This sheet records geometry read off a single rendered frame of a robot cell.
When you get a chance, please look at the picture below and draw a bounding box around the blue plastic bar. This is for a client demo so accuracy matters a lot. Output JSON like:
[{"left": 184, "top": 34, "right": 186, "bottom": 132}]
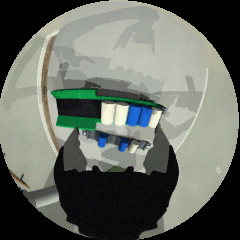
[
  {"left": 126, "top": 103, "right": 142, "bottom": 126},
  {"left": 118, "top": 138, "right": 129, "bottom": 152},
  {"left": 137, "top": 105, "right": 153, "bottom": 127},
  {"left": 98, "top": 133, "right": 107, "bottom": 148}
]

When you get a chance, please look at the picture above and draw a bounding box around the white plastic bar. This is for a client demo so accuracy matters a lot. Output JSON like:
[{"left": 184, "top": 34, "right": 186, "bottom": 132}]
[
  {"left": 128, "top": 140, "right": 139, "bottom": 153},
  {"left": 148, "top": 107, "right": 162, "bottom": 128},
  {"left": 113, "top": 102, "right": 129, "bottom": 126},
  {"left": 101, "top": 101, "right": 116, "bottom": 125}
]

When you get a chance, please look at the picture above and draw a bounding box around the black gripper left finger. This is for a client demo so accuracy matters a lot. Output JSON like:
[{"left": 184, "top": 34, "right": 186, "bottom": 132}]
[{"left": 54, "top": 127, "right": 87, "bottom": 202}]

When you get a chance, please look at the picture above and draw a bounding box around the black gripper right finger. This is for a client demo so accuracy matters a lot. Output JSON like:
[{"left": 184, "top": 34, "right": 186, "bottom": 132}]
[{"left": 143, "top": 125, "right": 179, "bottom": 208}]

